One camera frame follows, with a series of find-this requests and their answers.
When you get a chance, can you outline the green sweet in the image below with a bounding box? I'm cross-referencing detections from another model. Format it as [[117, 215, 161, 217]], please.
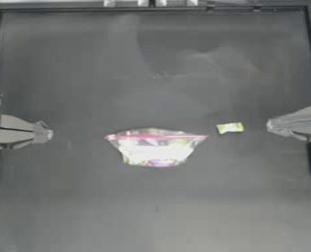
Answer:
[[216, 121, 247, 135]]

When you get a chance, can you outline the clear bag with pink zip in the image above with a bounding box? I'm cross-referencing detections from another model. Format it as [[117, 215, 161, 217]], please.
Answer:
[[104, 127, 210, 169]]

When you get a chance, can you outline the black table frame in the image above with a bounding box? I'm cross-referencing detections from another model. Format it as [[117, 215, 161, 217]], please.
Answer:
[[0, 0, 311, 96]]

